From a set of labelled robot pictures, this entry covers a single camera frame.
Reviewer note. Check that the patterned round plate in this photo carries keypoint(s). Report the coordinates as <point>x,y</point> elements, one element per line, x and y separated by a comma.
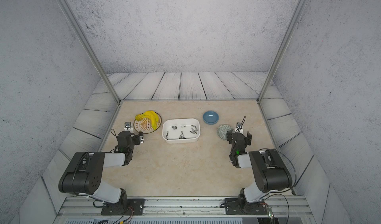
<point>146,123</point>

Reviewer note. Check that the blue bowl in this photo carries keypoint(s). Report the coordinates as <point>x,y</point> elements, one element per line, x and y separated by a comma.
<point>210,117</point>

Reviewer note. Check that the aluminium frame post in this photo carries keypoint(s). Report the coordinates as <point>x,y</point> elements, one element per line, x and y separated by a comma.
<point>68,13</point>
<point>283,46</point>

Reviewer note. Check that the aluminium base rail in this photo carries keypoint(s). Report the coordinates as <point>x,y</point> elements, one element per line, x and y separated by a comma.
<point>278,209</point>

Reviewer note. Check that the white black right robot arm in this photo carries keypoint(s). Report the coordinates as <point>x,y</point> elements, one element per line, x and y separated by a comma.
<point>271,174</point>

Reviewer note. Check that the right aluminium frame post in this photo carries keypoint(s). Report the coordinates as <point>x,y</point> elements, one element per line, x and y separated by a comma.
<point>283,46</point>

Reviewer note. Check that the yellow banana bunch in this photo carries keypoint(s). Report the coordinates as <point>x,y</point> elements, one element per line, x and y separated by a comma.
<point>148,117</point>

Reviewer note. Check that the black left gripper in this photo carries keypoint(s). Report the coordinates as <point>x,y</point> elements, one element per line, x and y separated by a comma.
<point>137,141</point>

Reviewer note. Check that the left aluminium frame post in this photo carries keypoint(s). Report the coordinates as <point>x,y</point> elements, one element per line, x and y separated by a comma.
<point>68,13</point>

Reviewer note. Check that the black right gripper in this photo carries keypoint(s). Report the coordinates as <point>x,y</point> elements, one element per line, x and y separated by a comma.
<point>230,136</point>

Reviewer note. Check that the patterned ceramic jar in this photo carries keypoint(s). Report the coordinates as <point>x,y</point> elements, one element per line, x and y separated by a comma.
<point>224,131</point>

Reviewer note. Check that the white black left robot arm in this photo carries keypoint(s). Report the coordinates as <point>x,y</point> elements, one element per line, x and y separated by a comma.
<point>83,175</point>

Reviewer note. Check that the chrome bit cluster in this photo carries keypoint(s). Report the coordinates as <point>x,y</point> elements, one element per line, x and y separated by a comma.
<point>182,136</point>

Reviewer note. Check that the white rectangular storage box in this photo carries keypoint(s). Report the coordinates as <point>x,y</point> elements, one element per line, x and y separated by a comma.
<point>178,131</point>

